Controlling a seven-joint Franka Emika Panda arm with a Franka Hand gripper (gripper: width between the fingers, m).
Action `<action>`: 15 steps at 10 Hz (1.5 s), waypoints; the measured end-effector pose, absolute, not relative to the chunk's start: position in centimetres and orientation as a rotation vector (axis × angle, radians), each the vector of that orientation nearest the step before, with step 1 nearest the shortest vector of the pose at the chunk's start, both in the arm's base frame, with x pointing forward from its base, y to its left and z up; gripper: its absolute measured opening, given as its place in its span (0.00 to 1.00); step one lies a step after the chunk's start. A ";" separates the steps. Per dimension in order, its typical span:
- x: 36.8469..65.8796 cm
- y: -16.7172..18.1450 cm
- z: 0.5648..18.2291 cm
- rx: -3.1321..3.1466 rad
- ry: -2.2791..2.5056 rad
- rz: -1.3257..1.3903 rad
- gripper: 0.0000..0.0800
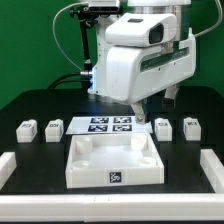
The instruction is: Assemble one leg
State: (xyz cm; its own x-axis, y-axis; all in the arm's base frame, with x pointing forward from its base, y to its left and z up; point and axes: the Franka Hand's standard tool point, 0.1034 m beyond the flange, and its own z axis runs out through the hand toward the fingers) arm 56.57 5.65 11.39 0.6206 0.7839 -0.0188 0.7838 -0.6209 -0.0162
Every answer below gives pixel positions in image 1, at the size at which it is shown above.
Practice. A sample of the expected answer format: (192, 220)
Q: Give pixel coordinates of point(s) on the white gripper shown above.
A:
(128, 75)

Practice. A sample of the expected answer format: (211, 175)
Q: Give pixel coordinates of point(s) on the white square tabletop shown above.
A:
(113, 160)

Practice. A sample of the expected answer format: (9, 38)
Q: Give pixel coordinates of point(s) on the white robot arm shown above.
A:
(177, 7)

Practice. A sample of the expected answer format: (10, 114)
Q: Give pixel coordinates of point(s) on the white sheet with tags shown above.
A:
(106, 124)

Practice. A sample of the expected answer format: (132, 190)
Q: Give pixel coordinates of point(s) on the white U-shaped fence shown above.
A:
(191, 193)

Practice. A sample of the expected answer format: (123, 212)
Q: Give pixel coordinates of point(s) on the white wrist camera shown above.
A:
(142, 30)

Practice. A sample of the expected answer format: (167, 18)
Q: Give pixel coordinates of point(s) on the black camera stand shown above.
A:
(87, 20)

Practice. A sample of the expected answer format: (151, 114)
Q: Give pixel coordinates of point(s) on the grey camera on stand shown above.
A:
(110, 5)

